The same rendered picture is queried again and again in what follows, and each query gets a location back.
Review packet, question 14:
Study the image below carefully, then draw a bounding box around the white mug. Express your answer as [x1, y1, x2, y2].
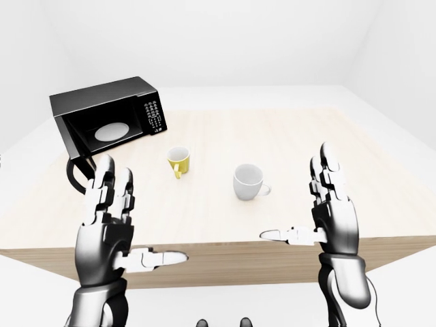
[232, 163, 273, 201]

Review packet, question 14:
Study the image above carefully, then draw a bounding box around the yellow mug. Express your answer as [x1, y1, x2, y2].
[166, 146, 191, 179]

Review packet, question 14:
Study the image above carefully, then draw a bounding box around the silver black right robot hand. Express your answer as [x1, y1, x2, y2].
[260, 141, 360, 262]

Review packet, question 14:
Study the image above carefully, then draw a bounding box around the white round microwave turntable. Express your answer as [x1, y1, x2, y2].
[94, 122, 130, 142]

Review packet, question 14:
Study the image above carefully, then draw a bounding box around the black microwave oven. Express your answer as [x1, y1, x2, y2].
[48, 76, 168, 160]

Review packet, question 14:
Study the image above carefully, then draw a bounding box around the black microwave door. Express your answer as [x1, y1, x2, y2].
[54, 116, 99, 196]

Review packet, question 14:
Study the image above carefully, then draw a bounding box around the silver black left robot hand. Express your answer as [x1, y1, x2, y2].
[74, 153, 190, 289]

